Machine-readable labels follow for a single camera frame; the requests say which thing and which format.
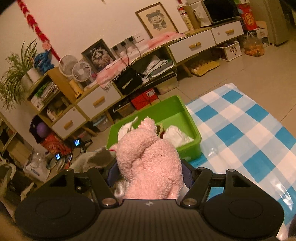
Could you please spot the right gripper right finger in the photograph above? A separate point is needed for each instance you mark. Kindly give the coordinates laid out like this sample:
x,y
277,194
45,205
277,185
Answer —
x,y
198,182

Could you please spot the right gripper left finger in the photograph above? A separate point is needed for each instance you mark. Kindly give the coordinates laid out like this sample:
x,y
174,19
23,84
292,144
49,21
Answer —
x,y
102,179

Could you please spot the grey plush toy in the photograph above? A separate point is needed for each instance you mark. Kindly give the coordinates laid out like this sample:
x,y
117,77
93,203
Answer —
x,y
99,158

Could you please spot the pink plush toy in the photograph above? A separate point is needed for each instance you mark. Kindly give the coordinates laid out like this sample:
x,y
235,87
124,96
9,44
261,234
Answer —
x,y
150,165

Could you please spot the blue white milk carton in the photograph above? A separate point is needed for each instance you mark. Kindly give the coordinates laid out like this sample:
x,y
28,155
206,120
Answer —
x,y
120,187

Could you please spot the red gift box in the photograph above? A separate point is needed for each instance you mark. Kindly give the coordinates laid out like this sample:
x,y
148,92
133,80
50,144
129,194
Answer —
x,y
54,144

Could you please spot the blue white checkered cloth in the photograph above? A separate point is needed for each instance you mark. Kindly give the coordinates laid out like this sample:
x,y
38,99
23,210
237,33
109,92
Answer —
x,y
237,133

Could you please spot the green plastic bin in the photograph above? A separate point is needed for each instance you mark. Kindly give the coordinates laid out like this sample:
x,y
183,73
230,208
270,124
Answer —
x,y
170,111

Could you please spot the purple ball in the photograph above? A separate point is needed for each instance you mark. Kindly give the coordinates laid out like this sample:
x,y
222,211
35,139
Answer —
x,y
42,130

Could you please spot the red storage box under cabinet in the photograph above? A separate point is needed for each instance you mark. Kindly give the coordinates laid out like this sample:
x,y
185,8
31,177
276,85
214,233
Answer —
x,y
144,99

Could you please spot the wooden tv cabinet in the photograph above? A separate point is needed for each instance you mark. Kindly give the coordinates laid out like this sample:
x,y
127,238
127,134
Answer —
x,y
95,100

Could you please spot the black box on shelf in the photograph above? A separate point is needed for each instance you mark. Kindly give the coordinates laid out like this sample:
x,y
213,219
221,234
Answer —
x,y
128,81

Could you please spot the white desk fan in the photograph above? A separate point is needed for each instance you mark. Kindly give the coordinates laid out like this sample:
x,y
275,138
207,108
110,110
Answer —
x,y
66,65
81,71

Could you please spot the egg tray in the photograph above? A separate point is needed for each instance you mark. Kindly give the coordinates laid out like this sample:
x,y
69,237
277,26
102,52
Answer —
x,y
202,67

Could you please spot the blue stitch plush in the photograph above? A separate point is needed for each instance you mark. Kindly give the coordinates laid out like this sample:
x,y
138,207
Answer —
x,y
43,63

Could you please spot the white cutout storage box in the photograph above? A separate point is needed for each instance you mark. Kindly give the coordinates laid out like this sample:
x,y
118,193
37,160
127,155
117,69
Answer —
x,y
228,52

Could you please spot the potted green plant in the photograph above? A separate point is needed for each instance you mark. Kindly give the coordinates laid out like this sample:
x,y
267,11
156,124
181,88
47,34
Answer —
x,y
12,90

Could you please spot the bag of oranges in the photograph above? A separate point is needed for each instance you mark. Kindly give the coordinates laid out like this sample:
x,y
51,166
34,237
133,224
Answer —
x,y
253,46

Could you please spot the pink table runner cloth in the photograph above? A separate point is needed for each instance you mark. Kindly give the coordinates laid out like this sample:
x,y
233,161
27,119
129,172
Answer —
x,y
117,67

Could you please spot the black microwave oven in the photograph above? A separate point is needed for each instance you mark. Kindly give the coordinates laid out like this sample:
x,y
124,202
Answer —
x,y
220,10

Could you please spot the silver refrigerator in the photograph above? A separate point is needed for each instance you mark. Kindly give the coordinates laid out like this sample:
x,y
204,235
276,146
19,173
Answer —
x,y
270,11

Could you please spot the cat picture frame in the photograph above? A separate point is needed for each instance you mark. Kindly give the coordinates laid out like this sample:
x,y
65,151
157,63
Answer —
x,y
98,56

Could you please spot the cartoon girl picture frame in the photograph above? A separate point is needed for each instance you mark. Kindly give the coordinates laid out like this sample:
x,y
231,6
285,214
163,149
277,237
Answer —
x,y
156,20

